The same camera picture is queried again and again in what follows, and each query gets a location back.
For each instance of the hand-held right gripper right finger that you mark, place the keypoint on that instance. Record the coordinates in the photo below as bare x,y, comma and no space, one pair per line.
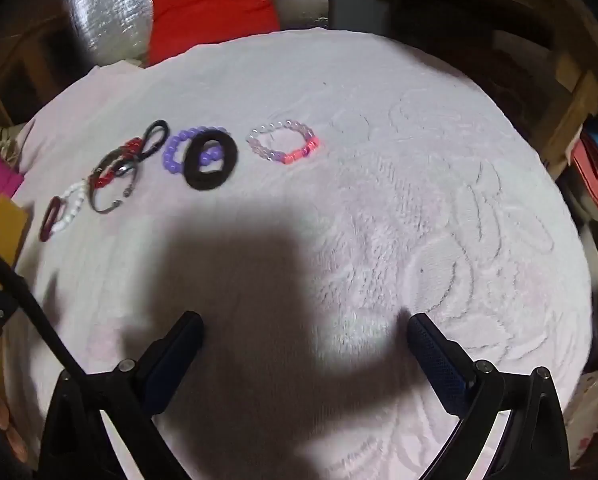
433,355

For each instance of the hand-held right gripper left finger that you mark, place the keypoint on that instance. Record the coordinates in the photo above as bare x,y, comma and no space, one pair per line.
173,356

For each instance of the dark metal bangle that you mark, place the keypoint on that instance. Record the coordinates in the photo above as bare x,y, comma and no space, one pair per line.
94,204

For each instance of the black fabric scrunchie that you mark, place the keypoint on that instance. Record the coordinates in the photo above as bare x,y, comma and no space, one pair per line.
195,181

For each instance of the orange cushion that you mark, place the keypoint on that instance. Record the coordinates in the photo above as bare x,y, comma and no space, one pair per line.
4,230

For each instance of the white paper bag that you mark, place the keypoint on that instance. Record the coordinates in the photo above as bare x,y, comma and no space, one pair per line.
586,410

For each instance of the beige patterned cloth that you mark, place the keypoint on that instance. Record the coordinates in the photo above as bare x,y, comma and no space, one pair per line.
6,145

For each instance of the pale pink towel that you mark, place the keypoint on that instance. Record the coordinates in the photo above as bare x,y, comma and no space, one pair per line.
359,170

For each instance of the red box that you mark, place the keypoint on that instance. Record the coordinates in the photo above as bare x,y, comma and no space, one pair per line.
596,165

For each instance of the wooden shelf unit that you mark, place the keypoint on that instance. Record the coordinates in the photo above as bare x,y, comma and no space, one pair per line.
529,30

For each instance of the silver foil insulation sheet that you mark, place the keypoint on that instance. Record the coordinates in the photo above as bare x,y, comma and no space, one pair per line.
109,5

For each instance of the red cushion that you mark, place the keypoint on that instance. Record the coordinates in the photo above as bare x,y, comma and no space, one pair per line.
214,15

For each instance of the wooden chair frame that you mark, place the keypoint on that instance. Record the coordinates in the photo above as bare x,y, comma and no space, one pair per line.
24,55

